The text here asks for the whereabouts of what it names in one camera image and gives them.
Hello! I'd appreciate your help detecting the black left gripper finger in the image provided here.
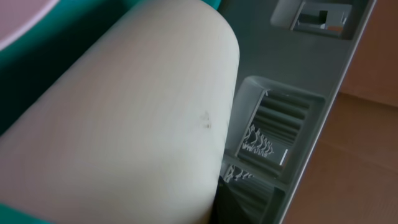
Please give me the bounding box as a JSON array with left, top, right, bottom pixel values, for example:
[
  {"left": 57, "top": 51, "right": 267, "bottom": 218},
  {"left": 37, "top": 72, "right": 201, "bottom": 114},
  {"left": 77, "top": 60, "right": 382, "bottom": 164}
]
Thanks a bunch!
[{"left": 211, "top": 176, "right": 249, "bottom": 224}]

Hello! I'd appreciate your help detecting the white paper cup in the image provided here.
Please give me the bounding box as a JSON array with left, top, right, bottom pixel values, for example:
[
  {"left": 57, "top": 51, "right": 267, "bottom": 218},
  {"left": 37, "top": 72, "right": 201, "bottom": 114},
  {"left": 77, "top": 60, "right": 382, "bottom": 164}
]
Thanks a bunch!
[{"left": 0, "top": 0, "right": 241, "bottom": 224}]

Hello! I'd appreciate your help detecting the grey dishwasher rack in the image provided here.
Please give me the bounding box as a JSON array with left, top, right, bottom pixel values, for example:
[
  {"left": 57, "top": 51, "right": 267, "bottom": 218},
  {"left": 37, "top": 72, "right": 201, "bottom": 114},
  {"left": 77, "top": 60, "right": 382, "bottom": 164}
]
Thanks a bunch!
[{"left": 219, "top": 0, "right": 375, "bottom": 223}]

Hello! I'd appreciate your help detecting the teal plastic tray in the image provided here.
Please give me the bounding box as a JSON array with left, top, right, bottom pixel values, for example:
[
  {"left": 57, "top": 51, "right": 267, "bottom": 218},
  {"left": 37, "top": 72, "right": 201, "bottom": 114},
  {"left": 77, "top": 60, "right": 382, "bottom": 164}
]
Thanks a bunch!
[{"left": 0, "top": 0, "right": 222, "bottom": 224}]

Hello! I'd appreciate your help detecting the pink plate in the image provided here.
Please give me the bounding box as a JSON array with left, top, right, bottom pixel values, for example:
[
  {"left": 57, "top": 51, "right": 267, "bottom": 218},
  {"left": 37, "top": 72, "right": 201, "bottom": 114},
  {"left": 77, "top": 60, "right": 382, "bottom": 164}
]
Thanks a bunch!
[{"left": 1, "top": 0, "right": 59, "bottom": 50}]

